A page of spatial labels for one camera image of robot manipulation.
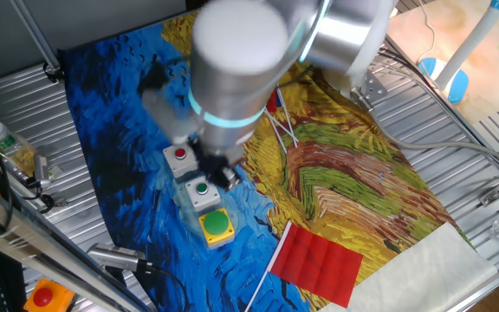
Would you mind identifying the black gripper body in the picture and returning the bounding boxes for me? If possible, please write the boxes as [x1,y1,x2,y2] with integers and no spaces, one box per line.
[191,140,237,181]

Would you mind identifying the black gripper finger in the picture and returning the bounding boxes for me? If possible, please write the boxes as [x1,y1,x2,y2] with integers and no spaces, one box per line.
[226,166,242,190]
[212,171,231,191]

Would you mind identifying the grey box small green button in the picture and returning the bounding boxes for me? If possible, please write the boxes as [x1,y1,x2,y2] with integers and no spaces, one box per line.
[184,173,224,213]

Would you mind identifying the grey box red button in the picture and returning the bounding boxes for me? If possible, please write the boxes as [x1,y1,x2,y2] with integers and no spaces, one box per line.
[162,143,202,183]

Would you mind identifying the yellow box green mushroom button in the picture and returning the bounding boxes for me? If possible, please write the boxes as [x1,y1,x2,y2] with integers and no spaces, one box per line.
[198,209,237,250]

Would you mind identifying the small green flag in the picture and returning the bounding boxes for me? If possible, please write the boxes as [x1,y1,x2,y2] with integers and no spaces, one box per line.
[262,106,299,144]

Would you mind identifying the small red flag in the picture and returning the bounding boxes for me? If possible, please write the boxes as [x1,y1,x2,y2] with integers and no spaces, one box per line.
[264,88,288,155]

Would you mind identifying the painted blue yellow cloth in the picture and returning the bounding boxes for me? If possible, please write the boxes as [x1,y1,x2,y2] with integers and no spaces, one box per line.
[57,10,499,312]

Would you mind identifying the large red flag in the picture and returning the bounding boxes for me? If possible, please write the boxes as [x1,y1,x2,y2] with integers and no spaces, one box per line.
[243,220,365,312]

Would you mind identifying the black pole clamp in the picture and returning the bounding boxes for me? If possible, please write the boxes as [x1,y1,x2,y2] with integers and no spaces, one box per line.
[43,62,65,84]

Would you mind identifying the clear bottle yellow contents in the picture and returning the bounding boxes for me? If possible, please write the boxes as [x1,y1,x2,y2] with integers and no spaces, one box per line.
[0,120,39,178]

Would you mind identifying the orange emergency stop box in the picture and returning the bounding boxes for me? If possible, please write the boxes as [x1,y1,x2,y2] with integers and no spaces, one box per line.
[23,276,76,312]

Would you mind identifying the grey metal pole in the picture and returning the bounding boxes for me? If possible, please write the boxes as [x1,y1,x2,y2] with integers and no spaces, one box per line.
[9,0,63,74]

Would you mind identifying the light wooden board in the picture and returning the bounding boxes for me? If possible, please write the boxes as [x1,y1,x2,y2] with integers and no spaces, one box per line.
[382,0,499,126]

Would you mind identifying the white blue stand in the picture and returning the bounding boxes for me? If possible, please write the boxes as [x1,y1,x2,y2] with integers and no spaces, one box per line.
[417,0,499,104]

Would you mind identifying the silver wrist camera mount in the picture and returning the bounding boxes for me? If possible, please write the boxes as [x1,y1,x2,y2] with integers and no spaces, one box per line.
[137,62,203,146]

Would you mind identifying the black camera cable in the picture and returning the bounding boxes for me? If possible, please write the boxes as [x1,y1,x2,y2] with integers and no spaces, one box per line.
[136,258,191,312]

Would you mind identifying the silver ribbed camera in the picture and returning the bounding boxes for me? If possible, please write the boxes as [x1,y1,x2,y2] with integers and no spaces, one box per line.
[86,242,147,273]

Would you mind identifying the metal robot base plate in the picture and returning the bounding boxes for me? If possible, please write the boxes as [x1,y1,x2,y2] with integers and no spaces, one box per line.
[350,68,389,105]

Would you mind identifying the small silver camera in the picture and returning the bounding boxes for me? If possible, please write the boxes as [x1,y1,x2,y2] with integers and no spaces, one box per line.
[32,153,52,190]

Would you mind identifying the aluminium frame bar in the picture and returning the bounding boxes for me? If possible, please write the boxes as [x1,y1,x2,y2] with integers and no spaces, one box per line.
[0,172,151,312]

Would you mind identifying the black base cable bundle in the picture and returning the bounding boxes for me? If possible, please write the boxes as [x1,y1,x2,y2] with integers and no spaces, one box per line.
[373,41,499,177]

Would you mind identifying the grey corrugated hose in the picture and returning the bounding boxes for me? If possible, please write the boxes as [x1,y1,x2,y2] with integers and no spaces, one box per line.
[349,88,499,172]

